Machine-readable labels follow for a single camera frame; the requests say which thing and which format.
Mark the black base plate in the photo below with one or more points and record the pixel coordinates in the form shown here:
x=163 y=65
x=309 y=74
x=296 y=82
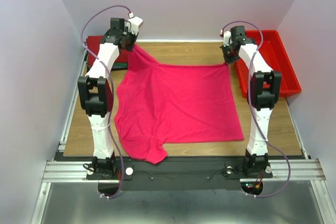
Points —
x=178 y=173

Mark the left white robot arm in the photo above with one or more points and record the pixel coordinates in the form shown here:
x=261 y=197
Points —
x=96 y=95

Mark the red plastic bin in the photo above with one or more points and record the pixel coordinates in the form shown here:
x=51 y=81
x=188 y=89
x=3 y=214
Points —
x=276 y=57

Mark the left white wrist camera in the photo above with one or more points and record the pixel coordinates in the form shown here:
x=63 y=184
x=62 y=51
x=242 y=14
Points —
x=133 y=25

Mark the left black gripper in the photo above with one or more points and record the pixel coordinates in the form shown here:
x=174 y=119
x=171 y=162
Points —
x=134 y=36

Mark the folded green shirt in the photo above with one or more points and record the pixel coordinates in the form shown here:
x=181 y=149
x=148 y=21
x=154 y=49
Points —
x=121 y=64

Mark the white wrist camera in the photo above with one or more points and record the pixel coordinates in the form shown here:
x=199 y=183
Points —
x=227 y=38
x=133 y=25

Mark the pink t shirt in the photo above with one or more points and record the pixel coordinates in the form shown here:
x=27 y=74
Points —
x=161 y=103

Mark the folded dark red shirt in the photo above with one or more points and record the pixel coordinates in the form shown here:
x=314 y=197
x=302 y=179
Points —
x=93 y=43

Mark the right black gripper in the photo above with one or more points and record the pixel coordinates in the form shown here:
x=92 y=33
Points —
x=228 y=60

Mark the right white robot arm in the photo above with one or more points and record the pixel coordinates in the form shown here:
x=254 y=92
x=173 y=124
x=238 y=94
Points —
x=262 y=94

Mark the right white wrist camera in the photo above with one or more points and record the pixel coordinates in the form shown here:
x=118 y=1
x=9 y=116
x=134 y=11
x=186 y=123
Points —
x=227 y=38

